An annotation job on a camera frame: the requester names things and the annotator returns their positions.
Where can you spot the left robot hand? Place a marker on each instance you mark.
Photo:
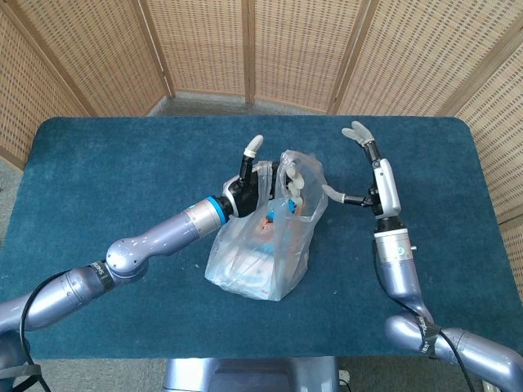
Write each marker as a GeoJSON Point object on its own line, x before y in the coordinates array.
{"type": "Point", "coordinates": [245, 196]}

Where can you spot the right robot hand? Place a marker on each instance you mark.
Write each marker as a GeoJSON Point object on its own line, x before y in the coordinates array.
{"type": "Point", "coordinates": [388, 188]}

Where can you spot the clear plastic shopping bag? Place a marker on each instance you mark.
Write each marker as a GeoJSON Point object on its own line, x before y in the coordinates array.
{"type": "Point", "coordinates": [237, 261]}

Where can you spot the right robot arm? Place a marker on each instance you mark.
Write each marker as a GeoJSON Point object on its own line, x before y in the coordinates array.
{"type": "Point", "coordinates": [398, 265]}

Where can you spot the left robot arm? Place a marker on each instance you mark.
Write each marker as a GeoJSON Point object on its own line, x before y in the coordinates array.
{"type": "Point", "coordinates": [163, 241]}

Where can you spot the blue cookie box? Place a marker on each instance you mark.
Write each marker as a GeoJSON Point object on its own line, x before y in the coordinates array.
{"type": "Point", "coordinates": [271, 241]}

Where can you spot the pale blue smiley-face pack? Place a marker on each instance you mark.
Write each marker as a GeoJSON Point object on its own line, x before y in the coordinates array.
{"type": "Point", "coordinates": [241, 277]}

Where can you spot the brown biscuit packet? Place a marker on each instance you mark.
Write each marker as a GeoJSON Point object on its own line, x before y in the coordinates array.
{"type": "Point", "coordinates": [296, 265]}

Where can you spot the blue carpet table cloth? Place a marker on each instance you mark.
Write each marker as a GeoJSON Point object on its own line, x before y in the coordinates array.
{"type": "Point", "coordinates": [122, 163]}

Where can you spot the rattan folding screen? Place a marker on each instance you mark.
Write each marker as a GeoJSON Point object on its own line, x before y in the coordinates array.
{"type": "Point", "coordinates": [204, 41]}

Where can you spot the grey-blue robot torso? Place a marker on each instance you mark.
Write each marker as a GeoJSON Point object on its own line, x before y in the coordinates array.
{"type": "Point", "coordinates": [245, 375]}

